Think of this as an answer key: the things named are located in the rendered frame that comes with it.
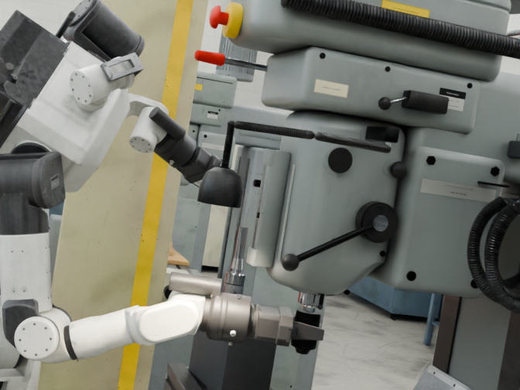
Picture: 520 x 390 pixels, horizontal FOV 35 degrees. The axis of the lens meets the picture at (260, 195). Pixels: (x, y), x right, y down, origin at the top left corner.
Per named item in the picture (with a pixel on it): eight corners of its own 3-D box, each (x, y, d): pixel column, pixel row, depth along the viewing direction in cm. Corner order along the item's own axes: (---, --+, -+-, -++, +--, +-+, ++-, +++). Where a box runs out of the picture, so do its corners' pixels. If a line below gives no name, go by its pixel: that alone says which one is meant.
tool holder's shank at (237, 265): (227, 271, 197) (234, 225, 197) (234, 271, 200) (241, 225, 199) (237, 274, 195) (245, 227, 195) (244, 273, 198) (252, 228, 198)
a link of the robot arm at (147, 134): (153, 168, 206) (120, 141, 200) (167, 135, 212) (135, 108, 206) (183, 157, 199) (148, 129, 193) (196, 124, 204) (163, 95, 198)
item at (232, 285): (218, 295, 197) (221, 275, 197) (229, 294, 201) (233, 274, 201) (234, 300, 195) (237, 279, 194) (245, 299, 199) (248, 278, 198)
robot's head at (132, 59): (79, 75, 157) (97, 57, 152) (112, 63, 163) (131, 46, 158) (95, 104, 158) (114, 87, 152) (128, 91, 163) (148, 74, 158)
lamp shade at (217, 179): (188, 199, 134) (193, 162, 134) (215, 201, 140) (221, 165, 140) (222, 206, 130) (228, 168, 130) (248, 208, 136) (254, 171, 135)
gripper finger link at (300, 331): (322, 343, 150) (288, 337, 150) (324, 326, 150) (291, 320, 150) (323, 344, 149) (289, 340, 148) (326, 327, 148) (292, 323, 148)
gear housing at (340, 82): (300, 104, 135) (310, 43, 134) (257, 105, 158) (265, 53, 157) (476, 136, 145) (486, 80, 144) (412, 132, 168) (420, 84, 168)
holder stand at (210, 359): (219, 400, 182) (233, 312, 181) (187, 369, 202) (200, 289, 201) (268, 401, 187) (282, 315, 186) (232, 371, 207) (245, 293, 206)
